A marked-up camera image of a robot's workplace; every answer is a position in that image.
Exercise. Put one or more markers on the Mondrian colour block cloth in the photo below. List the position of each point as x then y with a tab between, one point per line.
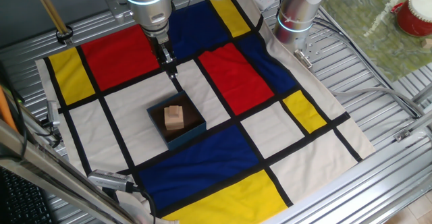
135	122

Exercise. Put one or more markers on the small wooden block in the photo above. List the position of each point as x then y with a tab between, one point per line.
427	43

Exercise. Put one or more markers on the metal base clamp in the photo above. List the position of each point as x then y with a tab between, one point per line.
303	58

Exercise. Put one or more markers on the black pole clamp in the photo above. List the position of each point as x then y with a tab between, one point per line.
64	35

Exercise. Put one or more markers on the black keyboard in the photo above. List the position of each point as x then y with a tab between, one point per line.
20	200

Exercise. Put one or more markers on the green marbled mat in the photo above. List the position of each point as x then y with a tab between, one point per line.
371	48

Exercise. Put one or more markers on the small metal bracket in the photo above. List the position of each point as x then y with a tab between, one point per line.
402	135

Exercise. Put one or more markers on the red drum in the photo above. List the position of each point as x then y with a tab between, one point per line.
413	21

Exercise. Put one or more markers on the shiny metal frame bar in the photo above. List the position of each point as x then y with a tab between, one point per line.
50	176

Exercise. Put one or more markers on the blue square gift box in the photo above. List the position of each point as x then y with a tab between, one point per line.
185	138

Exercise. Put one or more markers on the brass tripod pole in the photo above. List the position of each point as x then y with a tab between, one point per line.
50	9

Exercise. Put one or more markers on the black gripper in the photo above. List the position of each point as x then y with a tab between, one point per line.
158	43

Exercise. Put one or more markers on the small wooden cube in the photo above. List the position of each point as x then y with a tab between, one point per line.
173	111

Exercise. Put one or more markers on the small silver camera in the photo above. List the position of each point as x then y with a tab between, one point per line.
53	112

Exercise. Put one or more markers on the large wooden cube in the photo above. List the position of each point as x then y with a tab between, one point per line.
173	124

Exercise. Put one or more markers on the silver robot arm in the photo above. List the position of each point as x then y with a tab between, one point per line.
148	8

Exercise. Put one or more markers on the orange rod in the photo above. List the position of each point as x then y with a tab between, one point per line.
5	109

